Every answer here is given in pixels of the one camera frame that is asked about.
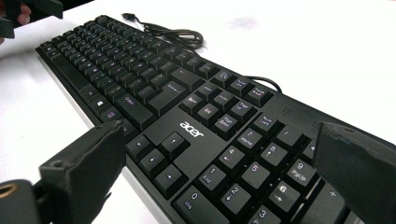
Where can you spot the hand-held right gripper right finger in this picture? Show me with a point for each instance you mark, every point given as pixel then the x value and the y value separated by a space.
pixel 361 174

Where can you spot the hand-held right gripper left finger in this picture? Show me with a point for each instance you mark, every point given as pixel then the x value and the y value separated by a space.
pixel 84 168

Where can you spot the black computer keyboard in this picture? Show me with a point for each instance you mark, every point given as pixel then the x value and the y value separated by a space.
pixel 199 146

